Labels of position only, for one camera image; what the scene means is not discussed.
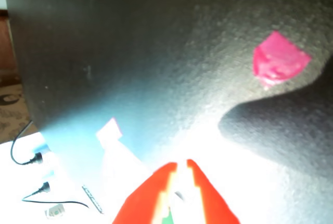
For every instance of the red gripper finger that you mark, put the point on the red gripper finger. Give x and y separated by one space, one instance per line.
140 200
210 203

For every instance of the green cube with round recess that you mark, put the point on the green cube with round recess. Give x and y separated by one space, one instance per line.
167 218

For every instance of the white numbered grid paper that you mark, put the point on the white numbered grid paper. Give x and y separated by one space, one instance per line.
125 177

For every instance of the black perforated strip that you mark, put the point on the black perforated strip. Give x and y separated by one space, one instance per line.
92 199

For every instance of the pink tape strip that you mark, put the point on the pink tape strip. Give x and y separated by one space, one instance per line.
109 131

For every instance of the small pink tape mark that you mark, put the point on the small pink tape mark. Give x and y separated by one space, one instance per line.
278 60

